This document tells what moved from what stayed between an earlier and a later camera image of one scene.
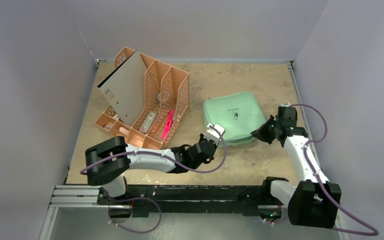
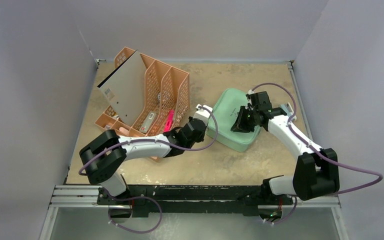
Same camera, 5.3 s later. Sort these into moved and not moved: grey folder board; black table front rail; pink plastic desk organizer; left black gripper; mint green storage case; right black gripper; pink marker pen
Moved: right black gripper; mint green storage case; left black gripper
Not moved: pink marker pen; pink plastic desk organizer; black table front rail; grey folder board
